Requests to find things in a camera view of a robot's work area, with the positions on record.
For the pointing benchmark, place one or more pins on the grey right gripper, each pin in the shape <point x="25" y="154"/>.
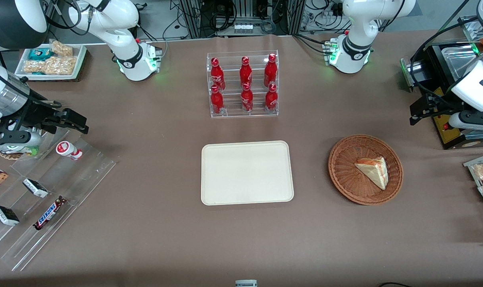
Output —
<point x="33" y="114"/>

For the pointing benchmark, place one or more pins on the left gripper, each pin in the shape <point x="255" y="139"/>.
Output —
<point x="439" y="104"/>

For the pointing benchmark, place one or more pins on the triangular sandwich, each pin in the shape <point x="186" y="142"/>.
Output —
<point x="375" y="169"/>

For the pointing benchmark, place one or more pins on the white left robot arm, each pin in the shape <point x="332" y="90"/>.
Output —
<point x="355" y="44"/>

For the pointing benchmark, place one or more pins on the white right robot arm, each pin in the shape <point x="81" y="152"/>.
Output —
<point x="121" y="44"/>

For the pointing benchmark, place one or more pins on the white snack tray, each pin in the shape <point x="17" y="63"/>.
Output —
<point x="79" y="59"/>

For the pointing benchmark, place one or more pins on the grey tray with snack bags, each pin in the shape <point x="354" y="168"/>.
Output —
<point x="474" y="167"/>

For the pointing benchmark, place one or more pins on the brown round wicker basket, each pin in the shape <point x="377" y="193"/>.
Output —
<point x="349" y="175"/>

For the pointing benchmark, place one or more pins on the cream rectangular plastic tray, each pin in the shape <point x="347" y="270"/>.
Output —
<point x="247" y="173"/>

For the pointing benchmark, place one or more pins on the white red yogurt bottle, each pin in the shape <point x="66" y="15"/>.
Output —
<point x="68" y="149"/>

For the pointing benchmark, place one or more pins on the large rice crisp snack pack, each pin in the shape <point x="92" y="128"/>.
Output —
<point x="56" y="65"/>

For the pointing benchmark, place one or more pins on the black appliance with yellow label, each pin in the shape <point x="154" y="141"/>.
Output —
<point x="456" y="59"/>

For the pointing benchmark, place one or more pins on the clear acrylic stepped display stand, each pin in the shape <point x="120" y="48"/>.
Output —
<point x="85" y="175"/>

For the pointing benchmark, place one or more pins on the teal snack packet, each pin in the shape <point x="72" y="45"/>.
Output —
<point x="40" y="54"/>

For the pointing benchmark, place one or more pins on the small rice crisp snack pack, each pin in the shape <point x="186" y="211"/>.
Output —
<point x="62" y="48"/>

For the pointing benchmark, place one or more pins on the black white chocolate bar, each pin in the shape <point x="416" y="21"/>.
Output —
<point x="35" y="188"/>
<point x="6" y="215"/>

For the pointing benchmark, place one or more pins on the snickers chocolate bar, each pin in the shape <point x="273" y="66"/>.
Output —
<point x="49" y="213"/>

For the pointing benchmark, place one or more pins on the red cola bottle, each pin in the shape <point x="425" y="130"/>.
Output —
<point x="245" y="71"/>
<point x="247" y="99"/>
<point x="216" y="73"/>
<point x="271" y="99"/>
<point x="216" y="101"/>
<point x="270" y="71"/>

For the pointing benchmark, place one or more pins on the clear acrylic bottle rack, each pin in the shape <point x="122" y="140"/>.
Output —
<point x="231" y="113"/>

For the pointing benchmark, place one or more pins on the white power strip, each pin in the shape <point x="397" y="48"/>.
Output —
<point x="243" y="28"/>

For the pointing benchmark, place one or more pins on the aluminium equipment rack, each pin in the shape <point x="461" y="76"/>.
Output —
<point x="241" y="16"/>

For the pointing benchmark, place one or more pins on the white labelled object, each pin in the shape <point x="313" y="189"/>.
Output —
<point x="246" y="283"/>

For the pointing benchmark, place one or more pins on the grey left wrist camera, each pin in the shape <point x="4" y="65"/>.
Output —
<point x="472" y="120"/>

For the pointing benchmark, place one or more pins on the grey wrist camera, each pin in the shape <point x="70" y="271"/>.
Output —
<point x="472" y="120"/>
<point x="10" y="137"/>

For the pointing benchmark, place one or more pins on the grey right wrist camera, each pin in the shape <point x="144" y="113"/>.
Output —
<point x="10" y="137"/>

